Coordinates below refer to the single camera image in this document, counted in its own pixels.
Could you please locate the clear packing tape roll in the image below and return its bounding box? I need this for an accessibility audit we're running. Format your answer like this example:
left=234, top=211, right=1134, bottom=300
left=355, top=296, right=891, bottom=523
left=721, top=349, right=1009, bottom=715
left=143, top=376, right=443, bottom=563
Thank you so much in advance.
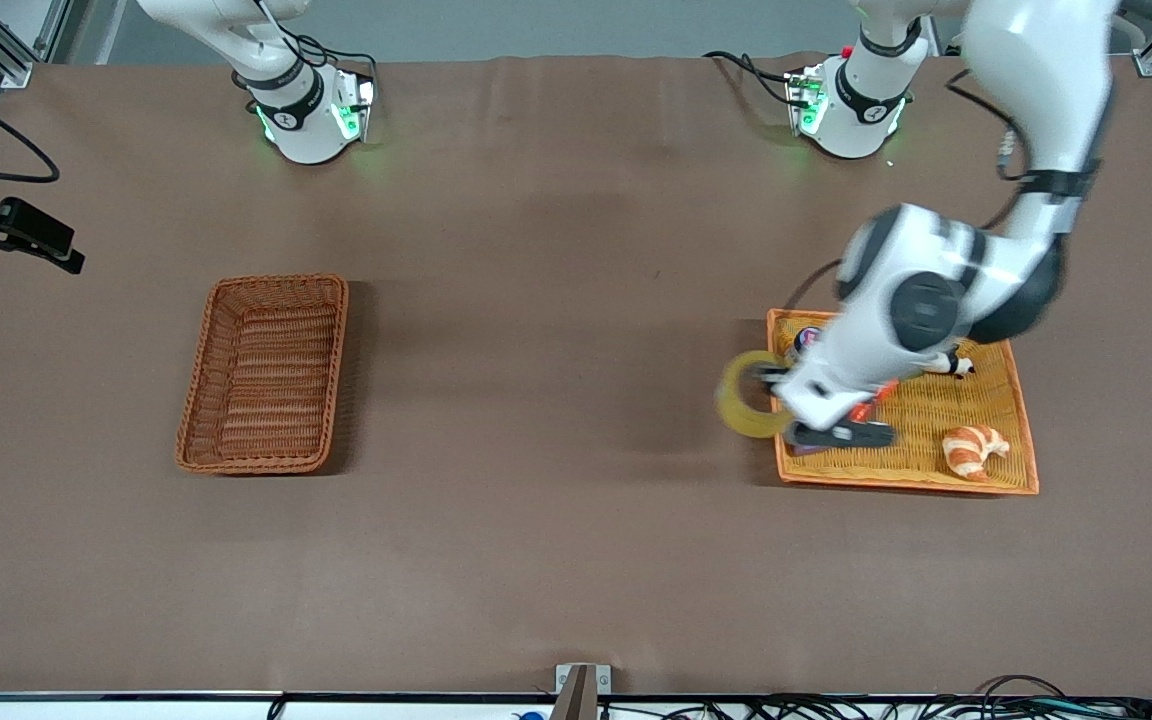
left=716, top=350, right=799, bottom=439

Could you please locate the yellow wicker basket orange rim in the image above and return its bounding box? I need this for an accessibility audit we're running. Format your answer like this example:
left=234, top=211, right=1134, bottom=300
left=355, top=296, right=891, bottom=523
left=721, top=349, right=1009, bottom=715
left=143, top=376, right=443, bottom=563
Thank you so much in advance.
left=766, top=308, right=1040, bottom=496

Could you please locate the brown wicker basket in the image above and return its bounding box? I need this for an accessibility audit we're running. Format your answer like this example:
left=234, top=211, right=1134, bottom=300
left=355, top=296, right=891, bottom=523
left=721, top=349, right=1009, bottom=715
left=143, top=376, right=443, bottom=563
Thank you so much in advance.
left=174, top=273, right=350, bottom=476

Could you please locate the toy carrot with green leaf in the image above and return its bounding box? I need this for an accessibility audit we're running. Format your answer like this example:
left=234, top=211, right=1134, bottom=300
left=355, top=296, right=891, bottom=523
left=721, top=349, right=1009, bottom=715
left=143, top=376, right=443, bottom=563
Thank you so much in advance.
left=848, top=378, right=902, bottom=423

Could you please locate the toy panda figure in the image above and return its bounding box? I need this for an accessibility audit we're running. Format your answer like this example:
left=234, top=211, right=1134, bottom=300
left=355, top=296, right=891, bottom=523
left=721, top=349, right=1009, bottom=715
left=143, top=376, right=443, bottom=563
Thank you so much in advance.
left=921, top=345, right=977, bottom=379

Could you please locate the toy croissant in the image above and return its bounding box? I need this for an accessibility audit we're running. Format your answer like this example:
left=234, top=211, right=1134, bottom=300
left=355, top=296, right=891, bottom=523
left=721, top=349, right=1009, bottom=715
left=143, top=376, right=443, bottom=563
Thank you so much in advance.
left=941, top=425, right=1012, bottom=483

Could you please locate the black left base cable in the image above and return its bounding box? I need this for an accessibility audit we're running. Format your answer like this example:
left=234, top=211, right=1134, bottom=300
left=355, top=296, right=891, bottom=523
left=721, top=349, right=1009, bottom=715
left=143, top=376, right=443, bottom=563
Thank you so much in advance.
left=704, top=50, right=802, bottom=109

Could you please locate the black base cable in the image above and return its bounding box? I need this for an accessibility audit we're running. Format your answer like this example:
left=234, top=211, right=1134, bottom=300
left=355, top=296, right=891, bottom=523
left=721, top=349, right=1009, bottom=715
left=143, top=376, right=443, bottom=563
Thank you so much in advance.
left=291, top=30, right=379, bottom=79
left=704, top=50, right=802, bottom=109

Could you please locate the black cable bundle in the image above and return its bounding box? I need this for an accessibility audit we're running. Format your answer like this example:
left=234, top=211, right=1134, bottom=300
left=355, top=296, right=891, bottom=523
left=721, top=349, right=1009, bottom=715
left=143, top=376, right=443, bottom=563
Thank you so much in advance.
left=601, top=675, right=1152, bottom=720

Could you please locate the black right base cable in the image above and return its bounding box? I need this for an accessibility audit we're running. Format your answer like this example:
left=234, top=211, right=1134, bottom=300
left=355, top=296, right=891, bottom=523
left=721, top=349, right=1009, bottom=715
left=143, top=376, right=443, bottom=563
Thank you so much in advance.
left=291, top=30, right=379, bottom=79

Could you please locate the metal table edge bracket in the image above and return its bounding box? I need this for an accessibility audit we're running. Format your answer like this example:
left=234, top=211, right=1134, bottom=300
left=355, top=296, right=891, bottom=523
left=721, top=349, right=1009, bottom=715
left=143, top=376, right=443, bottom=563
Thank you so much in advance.
left=554, top=663, right=613, bottom=720

